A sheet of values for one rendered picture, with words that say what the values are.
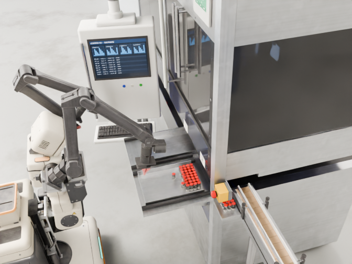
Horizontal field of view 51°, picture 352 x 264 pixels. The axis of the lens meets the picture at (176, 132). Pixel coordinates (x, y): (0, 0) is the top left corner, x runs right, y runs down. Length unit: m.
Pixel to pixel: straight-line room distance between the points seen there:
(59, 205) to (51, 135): 0.49
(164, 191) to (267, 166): 0.60
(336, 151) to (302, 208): 0.47
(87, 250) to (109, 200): 0.75
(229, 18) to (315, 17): 0.39
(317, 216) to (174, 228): 1.12
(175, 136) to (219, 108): 0.88
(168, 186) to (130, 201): 1.18
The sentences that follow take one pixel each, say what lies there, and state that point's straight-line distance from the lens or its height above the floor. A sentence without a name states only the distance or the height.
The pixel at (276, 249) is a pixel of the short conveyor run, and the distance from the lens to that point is 1.90.
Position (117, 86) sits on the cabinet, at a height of 1.11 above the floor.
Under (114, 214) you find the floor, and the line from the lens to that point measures 3.26.
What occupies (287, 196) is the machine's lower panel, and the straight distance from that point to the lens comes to 2.37.
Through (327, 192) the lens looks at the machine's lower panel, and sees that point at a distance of 2.55.
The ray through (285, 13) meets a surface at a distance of 1.62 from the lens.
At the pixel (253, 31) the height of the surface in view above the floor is 1.86.
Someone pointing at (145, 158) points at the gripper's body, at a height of 1.21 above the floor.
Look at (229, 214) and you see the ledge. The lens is 2.06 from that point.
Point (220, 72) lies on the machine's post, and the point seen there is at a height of 1.69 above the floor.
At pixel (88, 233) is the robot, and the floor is 0.28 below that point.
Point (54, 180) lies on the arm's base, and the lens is 1.90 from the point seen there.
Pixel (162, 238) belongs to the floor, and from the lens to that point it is 3.05.
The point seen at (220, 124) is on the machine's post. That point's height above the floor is 1.41.
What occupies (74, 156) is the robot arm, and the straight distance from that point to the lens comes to 1.83.
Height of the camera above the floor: 2.47
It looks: 38 degrees down
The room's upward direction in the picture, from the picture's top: 3 degrees counter-clockwise
